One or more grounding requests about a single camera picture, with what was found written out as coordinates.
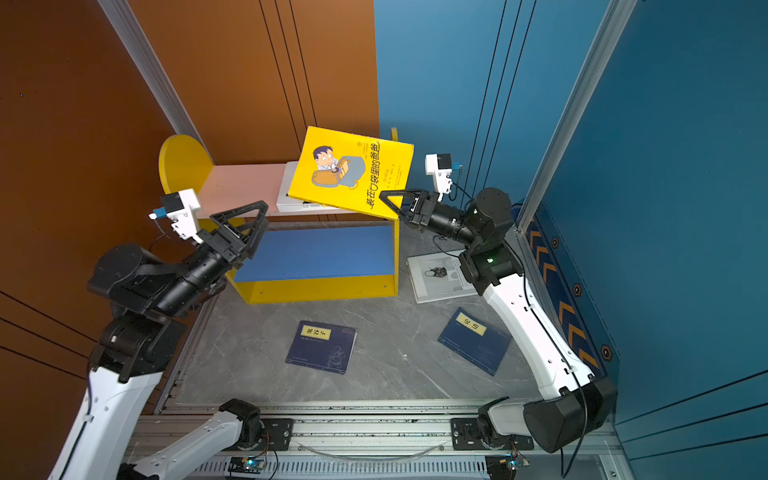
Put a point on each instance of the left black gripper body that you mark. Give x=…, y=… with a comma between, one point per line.
x=217, y=246

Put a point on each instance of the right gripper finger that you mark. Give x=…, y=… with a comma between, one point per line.
x=402, y=208
x=389, y=195

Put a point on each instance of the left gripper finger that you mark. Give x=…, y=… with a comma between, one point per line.
x=256, y=212
x=255, y=230

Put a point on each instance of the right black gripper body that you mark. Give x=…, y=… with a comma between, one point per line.
x=436, y=216

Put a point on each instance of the white book with brown bars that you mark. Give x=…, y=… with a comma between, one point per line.
x=288, y=205

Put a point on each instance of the yellow cartoon cover book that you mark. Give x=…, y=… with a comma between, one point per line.
x=348, y=171

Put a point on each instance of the dark blue book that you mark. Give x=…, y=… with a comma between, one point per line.
x=483, y=346
x=322, y=347

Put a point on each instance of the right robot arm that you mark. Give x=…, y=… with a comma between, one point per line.
x=574, y=401

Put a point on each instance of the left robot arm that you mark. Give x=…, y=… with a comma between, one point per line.
x=148, y=297

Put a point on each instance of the yellow pink blue bookshelf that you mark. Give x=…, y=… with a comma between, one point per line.
x=307, y=255

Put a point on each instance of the grey white photo book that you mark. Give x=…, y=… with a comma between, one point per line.
x=437, y=277

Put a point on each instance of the left green circuit board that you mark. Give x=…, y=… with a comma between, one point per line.
x=246, y=465

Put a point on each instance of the right circuit board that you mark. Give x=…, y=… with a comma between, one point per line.
x=504, y=467

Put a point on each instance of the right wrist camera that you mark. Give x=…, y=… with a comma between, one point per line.
x=441, y=168

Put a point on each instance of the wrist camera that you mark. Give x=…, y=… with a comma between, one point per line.
x=441, y=168
x=180, y=208

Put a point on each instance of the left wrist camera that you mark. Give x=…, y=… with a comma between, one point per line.
x=180, y=208

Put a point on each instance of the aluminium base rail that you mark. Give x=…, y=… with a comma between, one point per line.
x=425, y=439

